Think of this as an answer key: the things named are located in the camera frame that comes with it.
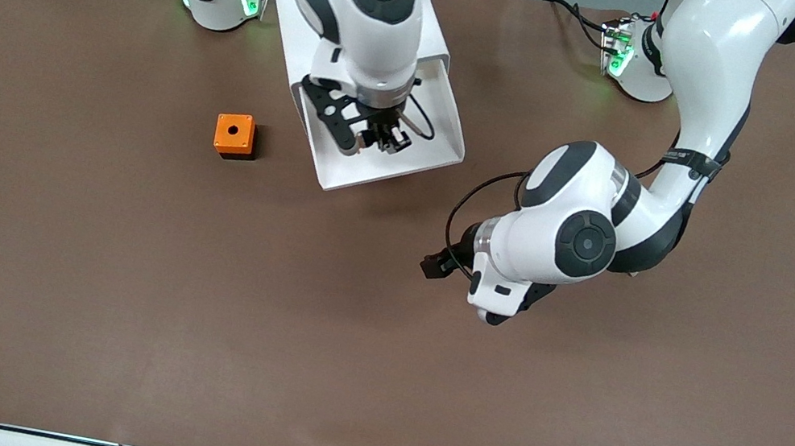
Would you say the white drawer cabinet housing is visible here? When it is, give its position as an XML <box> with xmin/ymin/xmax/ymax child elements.
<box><xmin>240</xmin><ymin>0</ymin><xmax>461</xmax><ymax>133</ymax></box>

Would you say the black camera bracket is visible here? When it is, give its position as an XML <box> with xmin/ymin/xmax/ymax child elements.
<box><xmin>293</xmin><ymin>74</ymin><xmax>373</xmax><ymax>144</ymax></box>
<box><xmin>513</xmin><ymin>277</ymin><xmax>557</xmax><ymax>318</ymax></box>

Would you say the orange black button enclosure box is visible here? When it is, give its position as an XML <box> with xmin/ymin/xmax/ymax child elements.
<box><xmin>210</xmin><ymin>110</ymin><xmax>262</xmax><ymax>165</ymax></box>

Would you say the brown table cover sheet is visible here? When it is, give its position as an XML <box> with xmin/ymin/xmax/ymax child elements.
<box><xmin>0</xmin><ymin>0</ymin><xmax>795</xmax><ymax>446</ymax></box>

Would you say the black left camera bracket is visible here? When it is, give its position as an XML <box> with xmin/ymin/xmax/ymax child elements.
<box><xmin>513</xmin><ymin>277</ymin><xmax>557</xmax><ymax>318</ymax></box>

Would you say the black left arm base cable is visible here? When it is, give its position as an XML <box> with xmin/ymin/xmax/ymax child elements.
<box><xmin>536</xmin><ymin>0</ymin><xmax>623</xmax><ymax>54</ymax></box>

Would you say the black right camera bracket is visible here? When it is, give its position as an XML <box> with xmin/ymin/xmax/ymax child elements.
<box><xmin>293</xmin><ymin>74</ymin><xmax>373</xmax><ymax>144</ymax></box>

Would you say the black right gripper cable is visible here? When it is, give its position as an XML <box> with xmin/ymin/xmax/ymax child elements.
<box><xmin>400</xmin><ymin>94</ymin><xmax>443</xmax><ymax>142</ymax></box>

